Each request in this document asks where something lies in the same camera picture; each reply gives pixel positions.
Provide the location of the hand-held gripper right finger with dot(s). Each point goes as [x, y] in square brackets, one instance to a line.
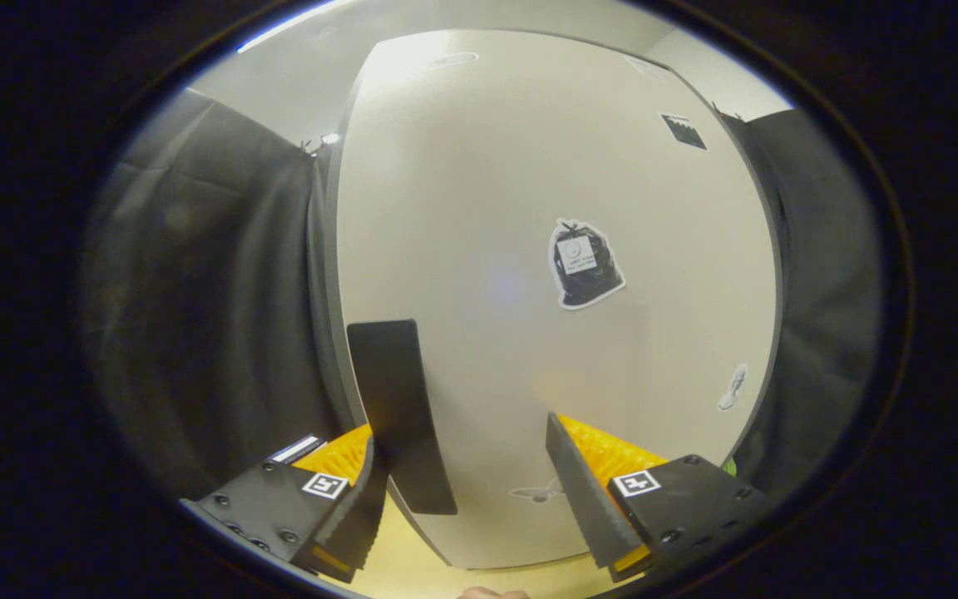
[587, 499]

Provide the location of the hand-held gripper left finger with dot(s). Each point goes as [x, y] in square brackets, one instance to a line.
[358, 524]

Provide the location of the grey shoe cabinet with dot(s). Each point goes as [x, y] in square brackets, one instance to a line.
[329, 249]

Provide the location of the white shoe cabinet door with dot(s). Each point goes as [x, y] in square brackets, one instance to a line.
[487, 208]

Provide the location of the small stack of books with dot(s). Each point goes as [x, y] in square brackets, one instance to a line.
[298, 449]

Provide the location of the black backdrop cloth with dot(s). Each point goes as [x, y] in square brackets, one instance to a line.
[213, 291]

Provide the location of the bright ceiling light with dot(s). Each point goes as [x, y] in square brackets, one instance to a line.
[330, 138]

